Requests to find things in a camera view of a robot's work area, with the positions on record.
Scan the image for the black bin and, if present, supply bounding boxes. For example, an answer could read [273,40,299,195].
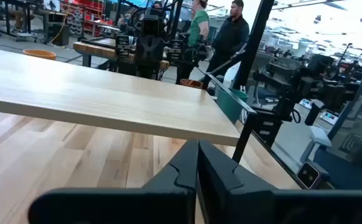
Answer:
[48,21,70,47]

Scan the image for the red storage bin rack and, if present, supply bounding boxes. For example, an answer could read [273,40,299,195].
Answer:
[60,0,115,37]

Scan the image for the small black camera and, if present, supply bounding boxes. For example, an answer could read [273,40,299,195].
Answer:
[295,161,322,190]

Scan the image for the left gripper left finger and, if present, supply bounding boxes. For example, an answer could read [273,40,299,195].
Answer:
[27,139,199,224]

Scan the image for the wooden workstation table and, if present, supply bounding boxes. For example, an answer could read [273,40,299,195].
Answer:
[72,37,171,71]

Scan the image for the black aluminium rig frame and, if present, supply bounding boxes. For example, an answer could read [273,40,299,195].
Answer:
[232,0,277,91]

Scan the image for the wooden shelf black metal frame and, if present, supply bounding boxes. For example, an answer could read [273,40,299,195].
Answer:
[0,45,258,164]

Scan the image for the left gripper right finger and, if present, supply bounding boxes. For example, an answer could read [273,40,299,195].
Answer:
[198,139,362,224]

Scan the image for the orange plastic cup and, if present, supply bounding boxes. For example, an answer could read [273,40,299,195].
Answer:
[22,49,57,61]

